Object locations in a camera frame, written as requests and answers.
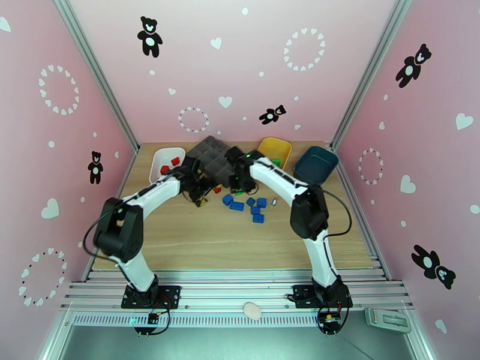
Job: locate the beige oval pad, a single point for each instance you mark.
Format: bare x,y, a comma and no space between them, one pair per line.
252,310

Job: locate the yellow plastic container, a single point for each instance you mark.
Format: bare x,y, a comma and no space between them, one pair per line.
273,147

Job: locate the red lego brick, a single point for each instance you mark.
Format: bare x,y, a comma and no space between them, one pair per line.
175,161
217,189
165,169

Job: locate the aluminium extrusion base rails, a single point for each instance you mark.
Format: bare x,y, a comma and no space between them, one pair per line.
232,291

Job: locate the aluminium frame post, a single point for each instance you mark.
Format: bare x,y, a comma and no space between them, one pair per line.
372,66
95,66

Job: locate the grey plastic clip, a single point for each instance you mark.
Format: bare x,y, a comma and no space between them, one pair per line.
388,317

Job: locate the grey compartment tray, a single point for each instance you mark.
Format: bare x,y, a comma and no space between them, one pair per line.
212,149

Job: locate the left black and white robot arm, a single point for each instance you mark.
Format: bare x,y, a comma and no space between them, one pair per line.
153,199

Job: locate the right black and white robot arm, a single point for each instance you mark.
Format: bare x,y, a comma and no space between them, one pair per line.
277,177

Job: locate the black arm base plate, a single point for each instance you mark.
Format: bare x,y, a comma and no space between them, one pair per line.
168,295
302,297

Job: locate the blue lego brick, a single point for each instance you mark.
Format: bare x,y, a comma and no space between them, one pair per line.
261,202
236,205
250,201
258,218
255,210
227,199

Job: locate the dark blue plastic container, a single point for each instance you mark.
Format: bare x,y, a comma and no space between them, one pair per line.
317,164

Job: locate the perforated metal vent strip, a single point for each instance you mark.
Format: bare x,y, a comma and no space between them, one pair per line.
225,320

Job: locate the white plastic container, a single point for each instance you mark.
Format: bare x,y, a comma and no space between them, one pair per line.
159,158

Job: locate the green lego brick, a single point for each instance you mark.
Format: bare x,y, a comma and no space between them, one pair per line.
276,161

